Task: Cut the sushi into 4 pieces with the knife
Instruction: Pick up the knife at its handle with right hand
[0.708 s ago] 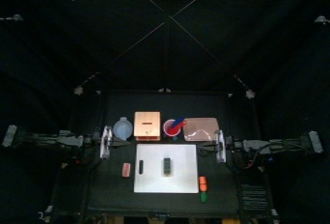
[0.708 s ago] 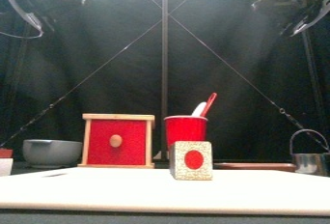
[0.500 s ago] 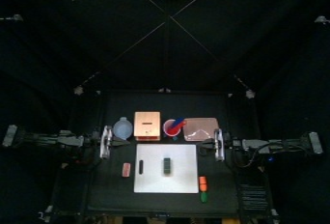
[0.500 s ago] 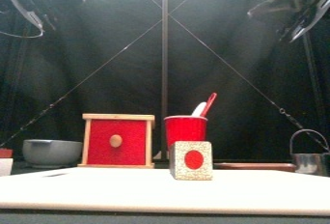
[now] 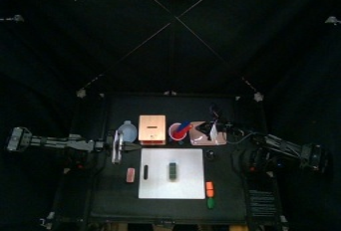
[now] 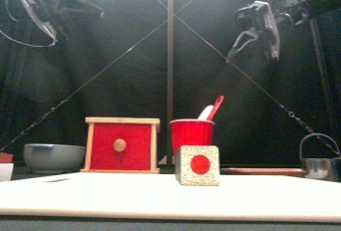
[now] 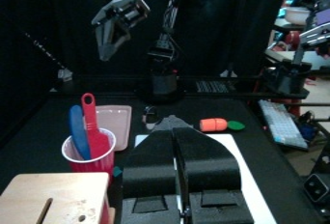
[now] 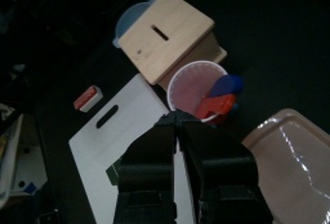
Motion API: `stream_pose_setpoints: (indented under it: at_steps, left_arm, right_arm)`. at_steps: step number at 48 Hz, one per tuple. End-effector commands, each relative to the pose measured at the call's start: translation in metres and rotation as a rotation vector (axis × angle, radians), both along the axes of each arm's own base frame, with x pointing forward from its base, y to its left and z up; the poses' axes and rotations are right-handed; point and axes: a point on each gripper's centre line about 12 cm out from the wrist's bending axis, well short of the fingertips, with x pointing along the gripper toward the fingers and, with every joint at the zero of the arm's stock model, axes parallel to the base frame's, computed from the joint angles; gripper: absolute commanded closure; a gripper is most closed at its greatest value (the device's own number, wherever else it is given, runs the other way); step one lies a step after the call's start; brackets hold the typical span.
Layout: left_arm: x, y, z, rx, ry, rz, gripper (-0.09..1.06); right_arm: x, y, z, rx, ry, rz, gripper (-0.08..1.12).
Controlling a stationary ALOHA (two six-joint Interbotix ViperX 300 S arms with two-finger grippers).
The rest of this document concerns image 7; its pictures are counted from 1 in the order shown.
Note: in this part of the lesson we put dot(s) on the white frame bracket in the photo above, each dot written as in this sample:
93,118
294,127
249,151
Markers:
229,73
66,74

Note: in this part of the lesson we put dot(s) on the wooden knife block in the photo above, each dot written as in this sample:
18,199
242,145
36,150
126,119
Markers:
55,199

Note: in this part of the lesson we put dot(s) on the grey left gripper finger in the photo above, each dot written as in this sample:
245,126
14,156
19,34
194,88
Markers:
121,39
103,46

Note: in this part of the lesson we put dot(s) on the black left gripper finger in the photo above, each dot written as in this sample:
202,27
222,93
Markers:
210,166
149,166

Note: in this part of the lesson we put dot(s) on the blue plastic spatula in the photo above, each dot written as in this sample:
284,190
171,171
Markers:
79,131

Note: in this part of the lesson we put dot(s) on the black box with buttons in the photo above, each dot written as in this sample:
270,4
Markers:
317,187

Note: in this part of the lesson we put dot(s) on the green toy carrot top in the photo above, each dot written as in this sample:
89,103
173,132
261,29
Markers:
236,125

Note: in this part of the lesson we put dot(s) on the black vent grille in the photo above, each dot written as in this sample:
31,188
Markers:
212,86

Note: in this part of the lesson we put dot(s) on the black white toy sushi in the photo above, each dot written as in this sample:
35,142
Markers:
149,117

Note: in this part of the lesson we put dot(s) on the pink plastic tray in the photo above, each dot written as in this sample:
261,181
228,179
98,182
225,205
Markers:
117,121

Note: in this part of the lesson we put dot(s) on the orange toy carrot piece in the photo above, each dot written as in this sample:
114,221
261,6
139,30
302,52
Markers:
213,124

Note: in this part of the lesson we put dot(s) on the grey toy knife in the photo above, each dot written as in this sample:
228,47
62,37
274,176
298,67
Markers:
171,122

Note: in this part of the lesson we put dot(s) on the red plastic spatula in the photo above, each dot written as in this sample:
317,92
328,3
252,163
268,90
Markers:
95,134

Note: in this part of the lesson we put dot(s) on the white computer keyboard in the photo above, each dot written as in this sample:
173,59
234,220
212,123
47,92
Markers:
284,125

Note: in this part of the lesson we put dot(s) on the small teal toy piece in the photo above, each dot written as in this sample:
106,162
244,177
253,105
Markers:
117,171

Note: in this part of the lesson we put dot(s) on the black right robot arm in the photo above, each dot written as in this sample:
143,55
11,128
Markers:
165,57

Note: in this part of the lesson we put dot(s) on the red plastic cup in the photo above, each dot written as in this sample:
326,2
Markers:
93,166

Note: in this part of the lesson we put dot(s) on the white bowl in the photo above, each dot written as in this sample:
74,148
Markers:
297,15

